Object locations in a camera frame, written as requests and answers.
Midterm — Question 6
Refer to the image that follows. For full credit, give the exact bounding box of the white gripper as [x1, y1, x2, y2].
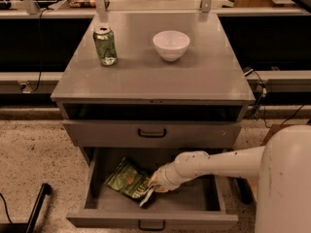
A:
[148, 163, 190, 193]

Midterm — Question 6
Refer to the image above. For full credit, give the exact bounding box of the green jalapeno chip bag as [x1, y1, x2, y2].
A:
[105, 157, 154, 207]

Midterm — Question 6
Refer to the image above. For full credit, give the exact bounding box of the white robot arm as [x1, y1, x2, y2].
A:
[149, 125, 311, 233]

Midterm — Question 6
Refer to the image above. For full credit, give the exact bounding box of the grey open middle drawer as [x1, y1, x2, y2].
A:
[67, 148, 238, 232]

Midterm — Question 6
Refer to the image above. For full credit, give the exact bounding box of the grey drawer cabinet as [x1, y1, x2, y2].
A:
[50, 11, 257, 167]

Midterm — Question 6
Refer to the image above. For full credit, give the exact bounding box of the grey closed upper drawer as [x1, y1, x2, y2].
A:
[63, 119, 241, 149]

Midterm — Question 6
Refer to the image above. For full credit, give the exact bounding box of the black metal stand leg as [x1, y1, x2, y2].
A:
[0, 183, 52, 233]

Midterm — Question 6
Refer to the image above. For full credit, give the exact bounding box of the cardboard box with snacks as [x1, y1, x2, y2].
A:
[261, 124, 287, 146]

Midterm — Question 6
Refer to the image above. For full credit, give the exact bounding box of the white ceramic bowl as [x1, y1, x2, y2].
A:
[153, 30, 190, 61]

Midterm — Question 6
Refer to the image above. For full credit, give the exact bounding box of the green soda can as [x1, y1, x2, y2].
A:
[93, 26, 118, 66]

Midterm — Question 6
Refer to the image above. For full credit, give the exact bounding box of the cables right of cabinet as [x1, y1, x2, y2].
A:
[242, 66, 271, 129]

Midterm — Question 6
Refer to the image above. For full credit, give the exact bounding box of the black cable on left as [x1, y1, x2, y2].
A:
[31, 7, 54, 94]

